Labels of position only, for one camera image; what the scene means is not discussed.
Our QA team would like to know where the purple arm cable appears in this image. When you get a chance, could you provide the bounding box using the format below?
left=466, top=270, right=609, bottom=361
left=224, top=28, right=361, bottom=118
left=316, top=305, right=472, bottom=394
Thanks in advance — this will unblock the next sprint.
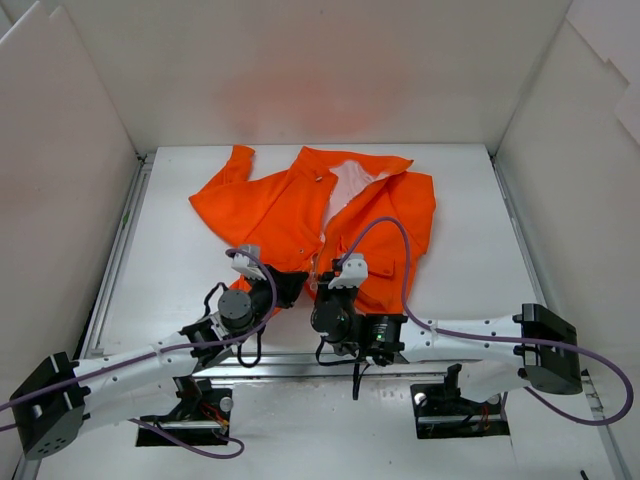
left=334, top=217, right=631, bottom=426
left=0, top=247, right=279, bottom=458

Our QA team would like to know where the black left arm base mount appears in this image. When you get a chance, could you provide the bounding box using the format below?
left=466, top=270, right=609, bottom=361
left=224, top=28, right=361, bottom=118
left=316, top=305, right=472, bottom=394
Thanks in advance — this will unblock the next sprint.
left=140, top=378, right=234, bottom=447

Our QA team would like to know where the orange jacket with pink lining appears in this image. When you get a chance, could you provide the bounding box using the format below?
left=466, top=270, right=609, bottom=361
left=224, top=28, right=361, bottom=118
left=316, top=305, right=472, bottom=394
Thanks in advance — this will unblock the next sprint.
left=189, top=146, right=436, bottom=313

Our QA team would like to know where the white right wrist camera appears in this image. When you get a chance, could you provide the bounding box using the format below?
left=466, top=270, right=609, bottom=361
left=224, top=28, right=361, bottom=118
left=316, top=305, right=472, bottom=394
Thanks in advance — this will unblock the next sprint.
left=328, top=253, right=369, bottom=290

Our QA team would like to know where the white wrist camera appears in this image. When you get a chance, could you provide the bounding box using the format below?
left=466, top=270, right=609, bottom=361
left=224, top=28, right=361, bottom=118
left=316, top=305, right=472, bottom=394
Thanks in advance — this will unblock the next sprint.
left=231, top=244, right=266, bottom=280
left=328, top=253, right=369, bottom=290

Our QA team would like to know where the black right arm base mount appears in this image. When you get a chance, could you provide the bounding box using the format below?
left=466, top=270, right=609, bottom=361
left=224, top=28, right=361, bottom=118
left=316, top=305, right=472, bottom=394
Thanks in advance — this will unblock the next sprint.
left=410, top=364, right=510, bottom=440

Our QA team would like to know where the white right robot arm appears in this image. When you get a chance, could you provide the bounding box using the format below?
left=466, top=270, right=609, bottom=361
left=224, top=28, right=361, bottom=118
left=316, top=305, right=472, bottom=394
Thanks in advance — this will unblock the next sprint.
left=311, top=272, right=582, bottom=412

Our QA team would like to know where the aluminium table frame rail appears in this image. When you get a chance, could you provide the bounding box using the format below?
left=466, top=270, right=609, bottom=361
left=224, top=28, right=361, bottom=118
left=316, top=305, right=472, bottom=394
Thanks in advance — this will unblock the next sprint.
left=74, top=152, right=616, bottom=426

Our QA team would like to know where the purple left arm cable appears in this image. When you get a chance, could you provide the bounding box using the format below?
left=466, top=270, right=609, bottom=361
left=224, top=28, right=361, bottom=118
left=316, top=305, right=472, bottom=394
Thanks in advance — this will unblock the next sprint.
left=0, top=247, right=279, bottom=458

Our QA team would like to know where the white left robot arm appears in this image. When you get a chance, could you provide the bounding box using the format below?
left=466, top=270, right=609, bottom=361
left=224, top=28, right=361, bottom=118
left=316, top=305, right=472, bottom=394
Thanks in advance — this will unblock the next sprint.
left=5, top=267, right=308, bottom=460

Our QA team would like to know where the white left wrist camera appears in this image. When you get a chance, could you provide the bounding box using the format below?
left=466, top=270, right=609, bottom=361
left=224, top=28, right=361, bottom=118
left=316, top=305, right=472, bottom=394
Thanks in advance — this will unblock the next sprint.
left=231, top=244, right=266, bottom=280

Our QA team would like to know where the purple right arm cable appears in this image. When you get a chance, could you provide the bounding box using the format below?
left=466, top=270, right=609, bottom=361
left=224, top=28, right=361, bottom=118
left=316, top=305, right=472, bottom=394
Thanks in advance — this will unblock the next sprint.
left=334, top=217, right=631, bottom=426

